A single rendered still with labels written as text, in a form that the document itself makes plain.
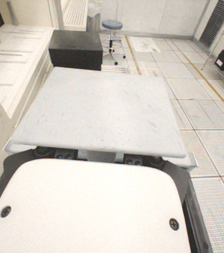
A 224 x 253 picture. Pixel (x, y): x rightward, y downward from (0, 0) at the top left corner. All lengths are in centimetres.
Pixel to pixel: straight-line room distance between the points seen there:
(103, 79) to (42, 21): 160
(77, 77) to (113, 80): 4
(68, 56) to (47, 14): 83
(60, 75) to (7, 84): 79
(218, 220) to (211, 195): 20
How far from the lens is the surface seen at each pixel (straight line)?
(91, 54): 91
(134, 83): 16
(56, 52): 92
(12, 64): 115
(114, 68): 128
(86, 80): 16
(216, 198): 177
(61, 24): 186
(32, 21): 177
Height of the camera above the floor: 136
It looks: 49 degrees down
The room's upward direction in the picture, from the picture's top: 8 degrees clockwise
